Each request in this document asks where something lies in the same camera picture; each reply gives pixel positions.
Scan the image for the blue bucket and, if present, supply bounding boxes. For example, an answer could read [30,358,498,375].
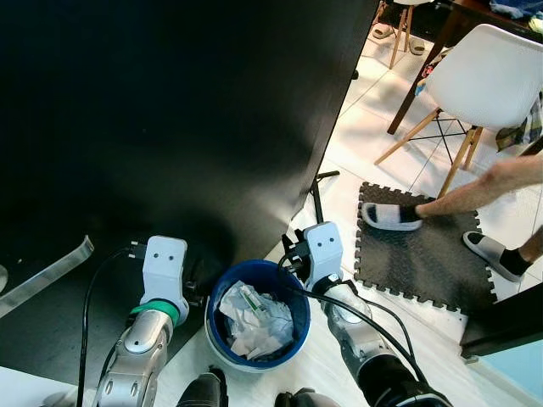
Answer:
[204,259,312,374]

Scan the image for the black metal stand foot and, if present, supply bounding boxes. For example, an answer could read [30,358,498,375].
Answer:
[310,170,342,226]

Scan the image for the crumpled white rubbish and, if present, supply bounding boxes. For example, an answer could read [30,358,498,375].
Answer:
[217,280,296,360]

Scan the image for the grey robot left leg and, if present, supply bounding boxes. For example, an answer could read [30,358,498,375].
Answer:
[176,366,228,407]

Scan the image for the grey robot leg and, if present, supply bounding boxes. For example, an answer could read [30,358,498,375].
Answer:
[273,388,340,407]
[176,366,228,407]

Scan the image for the white slipper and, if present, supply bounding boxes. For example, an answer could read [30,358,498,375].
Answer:
[462,231,525,283]
[361,201,423,231]

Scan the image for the black foam mat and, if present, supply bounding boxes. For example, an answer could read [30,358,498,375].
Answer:
[354,181,500,316]

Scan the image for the grey robot right leg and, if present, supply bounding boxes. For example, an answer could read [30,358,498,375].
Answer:
[273,388,340,407]

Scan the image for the silver metal strip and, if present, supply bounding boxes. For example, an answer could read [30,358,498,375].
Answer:
[0,236,96,319]

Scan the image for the person in black shorts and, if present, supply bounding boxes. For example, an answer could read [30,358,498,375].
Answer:
[414,153,543,276]

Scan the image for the dark wooden table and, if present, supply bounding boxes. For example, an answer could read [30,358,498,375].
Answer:
[388,0,543,137]

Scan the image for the plaid cloth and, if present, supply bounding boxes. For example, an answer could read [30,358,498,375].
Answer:
[496,92,543,152]

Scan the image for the white chair wooden legs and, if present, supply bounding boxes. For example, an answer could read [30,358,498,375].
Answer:
[373,0,434,69]
[373,23,543,198]

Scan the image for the blue cloth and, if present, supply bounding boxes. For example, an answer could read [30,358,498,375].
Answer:
[488,0,543,20]

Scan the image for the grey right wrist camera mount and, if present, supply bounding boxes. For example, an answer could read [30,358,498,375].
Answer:
[301,222,344,291]

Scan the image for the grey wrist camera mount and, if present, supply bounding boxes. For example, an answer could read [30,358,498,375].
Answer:
[301,222,344,291]
[142,236,189,325]

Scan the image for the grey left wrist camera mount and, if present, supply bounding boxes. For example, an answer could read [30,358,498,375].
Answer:
[142,236,189,325]

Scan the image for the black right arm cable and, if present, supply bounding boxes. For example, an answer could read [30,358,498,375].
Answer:
[280,242,425,387]

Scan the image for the black door frame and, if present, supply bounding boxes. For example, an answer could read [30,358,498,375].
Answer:
[460,284,543,359]

